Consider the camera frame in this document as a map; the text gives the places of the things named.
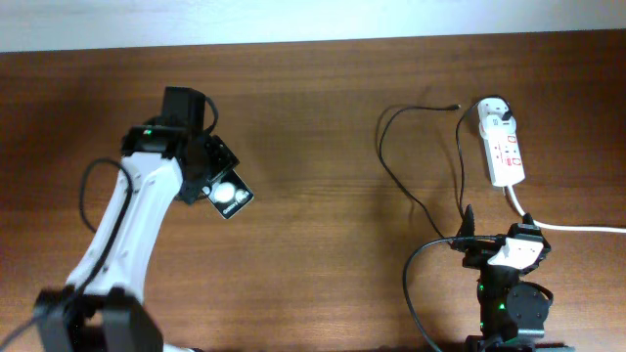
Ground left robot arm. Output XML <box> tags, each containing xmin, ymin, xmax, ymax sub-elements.
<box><xmin>33</xmin><ymin>87</ymin><xmax>253</xmax><ymax>352</ymax></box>

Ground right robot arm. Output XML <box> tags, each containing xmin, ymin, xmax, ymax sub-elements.
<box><xmin>451</xmin><ymin>206</ymin><xmax>574</xmax><ymax>352</ymax></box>

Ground black charging cable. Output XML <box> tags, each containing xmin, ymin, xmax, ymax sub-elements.
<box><xmin>377</xmin><ymin>95</ymin><xmax>514</xmax><ymax>240</ymax></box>

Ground white charger plug adapter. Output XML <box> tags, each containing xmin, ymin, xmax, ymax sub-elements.
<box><xmin>477</xmin><ymin>98</ymin><xmax>516</xmax><ymax>139</ymax></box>

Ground white power strip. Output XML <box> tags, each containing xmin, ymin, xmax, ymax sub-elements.
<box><xmin>479</xmin><ymin>126</ymin><xmax>525</xmax><ymax>188</ymax></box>

